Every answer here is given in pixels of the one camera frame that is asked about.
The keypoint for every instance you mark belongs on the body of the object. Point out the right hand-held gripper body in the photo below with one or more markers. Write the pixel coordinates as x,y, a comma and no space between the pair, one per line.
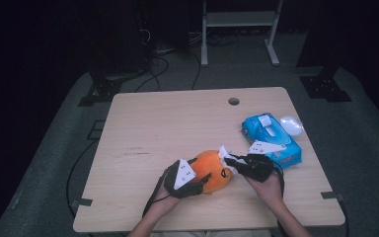
258,168

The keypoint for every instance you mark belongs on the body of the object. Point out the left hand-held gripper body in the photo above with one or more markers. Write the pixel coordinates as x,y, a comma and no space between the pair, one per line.
182,189

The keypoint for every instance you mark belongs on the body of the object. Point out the white wet wipe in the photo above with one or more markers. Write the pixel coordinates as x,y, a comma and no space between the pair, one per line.
224,154

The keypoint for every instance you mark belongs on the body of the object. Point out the orange plush toy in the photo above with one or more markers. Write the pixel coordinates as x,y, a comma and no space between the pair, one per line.
215,168

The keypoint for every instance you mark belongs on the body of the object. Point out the blue wet wipe pack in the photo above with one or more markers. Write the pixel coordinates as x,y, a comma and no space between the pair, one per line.
260,130

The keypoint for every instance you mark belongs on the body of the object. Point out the person's left hand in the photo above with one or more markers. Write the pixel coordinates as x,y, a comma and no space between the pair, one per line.
166,202

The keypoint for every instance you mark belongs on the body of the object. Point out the person's right hand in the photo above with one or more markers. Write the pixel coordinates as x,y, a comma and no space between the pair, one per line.
266,191

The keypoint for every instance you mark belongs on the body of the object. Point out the round white plastic lid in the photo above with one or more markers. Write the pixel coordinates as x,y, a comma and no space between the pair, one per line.
292,125

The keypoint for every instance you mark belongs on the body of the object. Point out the black stand base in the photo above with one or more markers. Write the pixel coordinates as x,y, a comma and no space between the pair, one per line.
324,87
103,89

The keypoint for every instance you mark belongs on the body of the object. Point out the white metal stand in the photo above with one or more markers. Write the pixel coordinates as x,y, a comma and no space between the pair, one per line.
240,18

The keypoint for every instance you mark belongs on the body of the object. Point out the grey table edge bracket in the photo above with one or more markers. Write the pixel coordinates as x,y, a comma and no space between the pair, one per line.
82,202
330,195

